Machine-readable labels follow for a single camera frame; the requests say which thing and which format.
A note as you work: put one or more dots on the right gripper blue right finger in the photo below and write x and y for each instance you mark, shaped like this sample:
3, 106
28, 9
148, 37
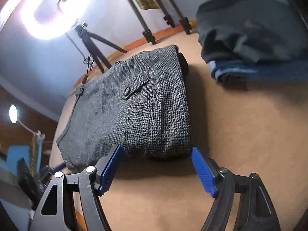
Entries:
256, 210

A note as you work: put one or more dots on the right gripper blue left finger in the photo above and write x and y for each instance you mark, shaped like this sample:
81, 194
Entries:
56, 209

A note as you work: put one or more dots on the grey houndstooth shorts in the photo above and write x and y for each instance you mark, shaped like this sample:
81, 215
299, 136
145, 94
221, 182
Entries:
139, 104

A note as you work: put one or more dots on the blue plastic chair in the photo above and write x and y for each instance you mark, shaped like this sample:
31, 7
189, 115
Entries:
18, 152

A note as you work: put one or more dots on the white clip desk lamp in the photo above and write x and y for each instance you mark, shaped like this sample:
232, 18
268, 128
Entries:
13, 116

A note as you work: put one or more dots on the folded blue jeans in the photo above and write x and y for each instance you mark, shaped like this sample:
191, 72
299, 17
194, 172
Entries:
229, 71

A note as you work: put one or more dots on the small black tripod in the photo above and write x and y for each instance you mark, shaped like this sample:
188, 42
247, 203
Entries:
93, 50

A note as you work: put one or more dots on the folded dark garment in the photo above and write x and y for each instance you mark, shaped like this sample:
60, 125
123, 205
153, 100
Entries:
258, 31

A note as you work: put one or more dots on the tall silver tripod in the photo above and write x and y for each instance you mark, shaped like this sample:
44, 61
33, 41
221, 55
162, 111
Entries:
152, 20

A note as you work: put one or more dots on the bright ring light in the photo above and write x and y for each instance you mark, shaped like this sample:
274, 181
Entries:
44, 21

